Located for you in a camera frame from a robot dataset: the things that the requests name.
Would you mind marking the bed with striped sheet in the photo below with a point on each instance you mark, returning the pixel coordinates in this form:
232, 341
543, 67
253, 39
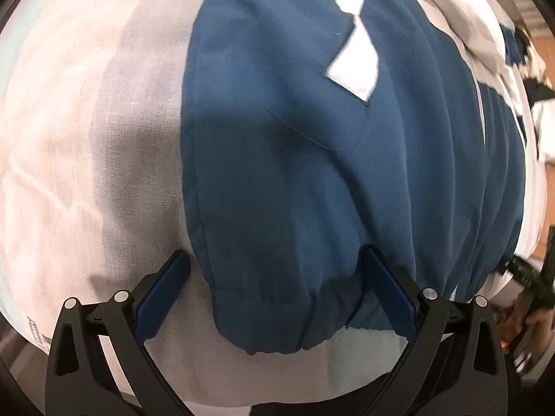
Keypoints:
86, 182

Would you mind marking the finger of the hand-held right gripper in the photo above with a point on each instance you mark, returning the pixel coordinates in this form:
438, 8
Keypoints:
522, 268

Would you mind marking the person's right hand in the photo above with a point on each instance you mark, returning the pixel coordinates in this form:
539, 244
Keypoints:
531, 316

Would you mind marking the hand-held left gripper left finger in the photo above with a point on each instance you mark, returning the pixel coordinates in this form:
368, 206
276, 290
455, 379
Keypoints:
160, 294

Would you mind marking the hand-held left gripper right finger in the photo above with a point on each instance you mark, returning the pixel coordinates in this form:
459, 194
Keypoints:
392, 294

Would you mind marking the blue white hooded jacket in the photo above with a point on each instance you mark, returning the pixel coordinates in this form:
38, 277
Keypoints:
303, 160

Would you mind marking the white black folded jacket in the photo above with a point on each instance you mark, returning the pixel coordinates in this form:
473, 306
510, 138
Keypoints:
546, 130

